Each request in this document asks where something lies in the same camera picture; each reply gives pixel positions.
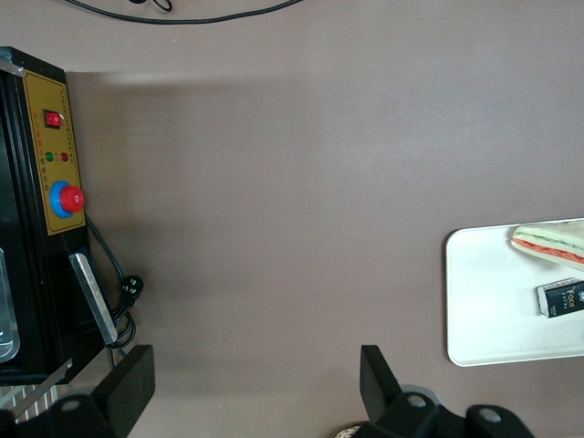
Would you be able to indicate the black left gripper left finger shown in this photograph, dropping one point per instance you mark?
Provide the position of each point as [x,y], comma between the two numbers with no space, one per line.
[114,401]

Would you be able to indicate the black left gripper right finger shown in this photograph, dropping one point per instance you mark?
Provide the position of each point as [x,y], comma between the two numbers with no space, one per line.
[392,410]

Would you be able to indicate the beige plastic tray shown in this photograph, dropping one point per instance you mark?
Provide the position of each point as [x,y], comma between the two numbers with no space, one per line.
[493,296]

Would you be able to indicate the small black box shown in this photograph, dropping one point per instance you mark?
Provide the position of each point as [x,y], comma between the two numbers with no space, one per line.
[566,299]

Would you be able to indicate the black sealing machine yellow panel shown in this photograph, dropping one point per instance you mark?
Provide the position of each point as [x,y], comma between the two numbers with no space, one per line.
[27,205]

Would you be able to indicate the wrapped triangle sandwich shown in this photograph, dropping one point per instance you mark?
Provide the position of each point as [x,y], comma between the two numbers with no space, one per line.
[556,246]

